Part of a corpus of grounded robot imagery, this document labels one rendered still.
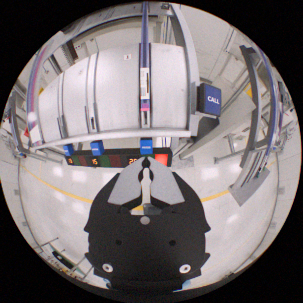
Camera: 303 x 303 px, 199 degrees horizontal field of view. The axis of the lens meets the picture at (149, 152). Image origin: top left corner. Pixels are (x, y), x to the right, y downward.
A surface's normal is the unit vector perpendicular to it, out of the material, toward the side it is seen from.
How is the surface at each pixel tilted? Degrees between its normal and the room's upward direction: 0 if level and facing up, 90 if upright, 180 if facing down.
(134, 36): 89
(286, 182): 90
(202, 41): 90
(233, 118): 90
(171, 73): 43
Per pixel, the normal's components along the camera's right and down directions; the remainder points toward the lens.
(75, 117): 0.03, 0.47
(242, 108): -1.00, 0.07
